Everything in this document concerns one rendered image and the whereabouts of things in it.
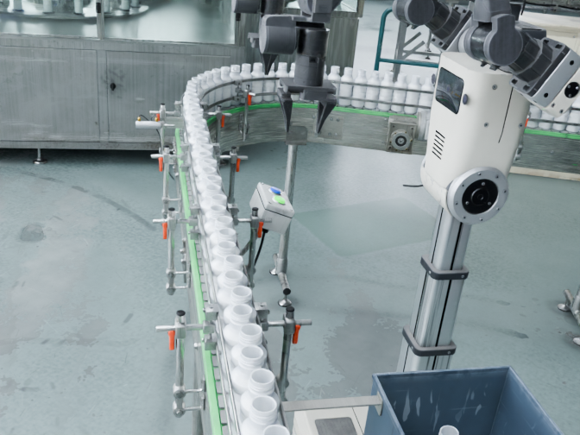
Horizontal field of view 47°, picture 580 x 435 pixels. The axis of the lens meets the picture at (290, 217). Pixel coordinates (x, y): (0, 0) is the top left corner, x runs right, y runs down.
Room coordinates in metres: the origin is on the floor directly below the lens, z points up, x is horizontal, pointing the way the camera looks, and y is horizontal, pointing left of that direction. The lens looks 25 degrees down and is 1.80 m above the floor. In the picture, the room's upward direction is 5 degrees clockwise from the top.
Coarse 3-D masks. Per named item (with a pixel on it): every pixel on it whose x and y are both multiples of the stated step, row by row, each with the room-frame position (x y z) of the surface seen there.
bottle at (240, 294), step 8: (232, 288) 1.02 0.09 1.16; (240, 288) 1.03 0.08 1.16; (248, 288) 1.03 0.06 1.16; (232, 296) 1.01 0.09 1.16; (240, 296) 1.00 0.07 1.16; (248, 296) 1.01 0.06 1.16; (232, 304) 1.00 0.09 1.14; (248, 304) 1.01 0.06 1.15; (224, 312) 1.01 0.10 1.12; (224, 320) 1.00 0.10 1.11
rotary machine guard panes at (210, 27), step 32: (0, 0) 4.22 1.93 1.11; (32, 0) 4.27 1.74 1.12; (64, 0) 4.31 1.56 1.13; (128, 0) 4.40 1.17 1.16; (160, 0) 4.45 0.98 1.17; (192, 0) 4.50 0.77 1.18; (224, 0) 4.55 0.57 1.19; (32, 32) 4.26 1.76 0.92; (64, 32) 4.31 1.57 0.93; (96, 32) 4.36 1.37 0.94; (128, 32) 4.40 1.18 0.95; (160, 32) 4.45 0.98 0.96; (192, 32) 4.50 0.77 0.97; (224, 32) 4.55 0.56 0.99
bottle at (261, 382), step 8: (256, 376) 0.80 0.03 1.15; (264, 376) 0.80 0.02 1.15; (272, 376) 0.79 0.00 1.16; (256, 384) 0.77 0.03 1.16; (264, 384) 0.77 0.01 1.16; (272, 384) 0.78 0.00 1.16; (248, 392) 0.79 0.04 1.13; (256, 392) 0.77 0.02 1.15; (264, 392) 0.77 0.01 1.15; (272, 392) 0.78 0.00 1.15; (248, 400) 0.77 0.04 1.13; (240, 408) 0.78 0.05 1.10; (248, 408) 0.76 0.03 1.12; (240, 416) 0.78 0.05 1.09; (248, 416) 0.76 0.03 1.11; (240, 424) 0.77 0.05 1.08
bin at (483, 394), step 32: (384, 384) 1.10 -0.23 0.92; (416, 384) 1.11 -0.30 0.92; (448, 384) 1.13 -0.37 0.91; (480, 384) 1.15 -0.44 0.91; (512, 384) 1.14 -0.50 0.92; (384, 416) 1.01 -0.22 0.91; (416, 416) 1.12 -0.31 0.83; (448, 416) 1.13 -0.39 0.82; (480, 416) 1.15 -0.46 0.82; (512, 416) 1.11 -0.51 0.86; (544, 416) 1.02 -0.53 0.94
